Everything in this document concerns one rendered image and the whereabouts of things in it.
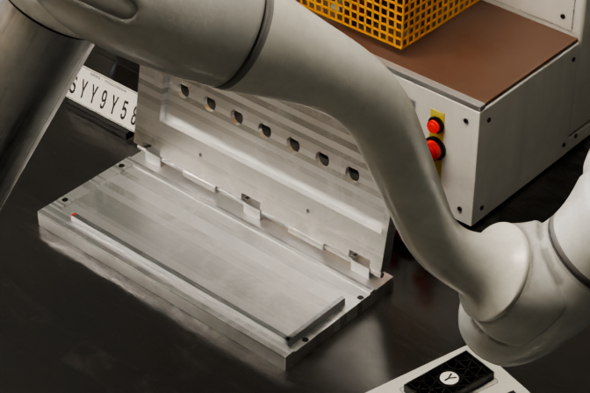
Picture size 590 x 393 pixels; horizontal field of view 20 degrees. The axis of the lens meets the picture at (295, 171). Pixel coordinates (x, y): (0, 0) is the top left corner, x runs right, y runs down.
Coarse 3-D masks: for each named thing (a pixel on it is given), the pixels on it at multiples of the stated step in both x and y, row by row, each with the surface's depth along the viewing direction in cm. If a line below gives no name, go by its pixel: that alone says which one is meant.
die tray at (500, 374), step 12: (468, 348) 200; (444, 360) 198; (480, 360) 198; (420, 372) 196; (504, 372) 196; (384, 384) 195; (396, 384) 195; (492, 384) 195; (504, 384) 195; (516, 384) 195
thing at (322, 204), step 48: (144, 96) 226; (192, 96) 221; (240, 96) 215; (144, 144) 229; (192, 144) 222; (240, 144) 218; (288, 144) 213; (336, 144) 207; (240, 192) 219; (288, 192) 213; (336, 192) 209; (336, 240) 210; (384, 240) 205
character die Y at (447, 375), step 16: (464, 352) 197; (432, 368) 195; (448, 368) 196; (464, 368) 195; (480, 368) 195; (416, 384) 194; (432, 384) 193; (448, 384) 193; (464, 384) 194; (480, 384) 194
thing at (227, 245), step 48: (96, 192) 224; (144, 192) 224; (192, 192) 224; (96, 240) 215; (144, 240) 215; (192, 240) 215; (240, 240) 215; (288, 240) 215; (240, 288) 208; (288, 288) 208; (336, 288) 208; (384, 288) 209; (240, 336) 201
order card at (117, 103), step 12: (84, 72) 242; (96, 72) 241; (72, 84) 244; (84, 84) 242; (96, 84) 241; (108, 84) 240; (120, 84) 238; (72, 96) 244; (84, 96) 243; (96, 96) 241; (108, 96) 240; (120, 96) 238; (132, 96) 237; (96, 108) 241; (108, 108) 240; (120, 108) 238; (132, 108) 237; (120, 120) 239; (132, 120) 237
